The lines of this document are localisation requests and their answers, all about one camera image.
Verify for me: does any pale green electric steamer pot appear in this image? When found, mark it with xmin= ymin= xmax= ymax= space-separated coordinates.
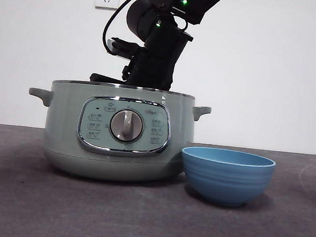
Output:
xmin=20 ymin=75 xmax=213 ymax=190

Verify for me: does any blue ribbed bowl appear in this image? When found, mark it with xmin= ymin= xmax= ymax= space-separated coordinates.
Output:
xmin=176 ymin=144 xmax=278 ymax=211

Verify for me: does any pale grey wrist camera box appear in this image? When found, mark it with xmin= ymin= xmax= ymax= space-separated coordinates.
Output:
xmin=107 ymin=36 xmax=140 ymax=60

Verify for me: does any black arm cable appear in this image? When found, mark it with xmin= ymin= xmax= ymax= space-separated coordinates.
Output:
xmin=100 ymin=0 xmax=148 ymax=59

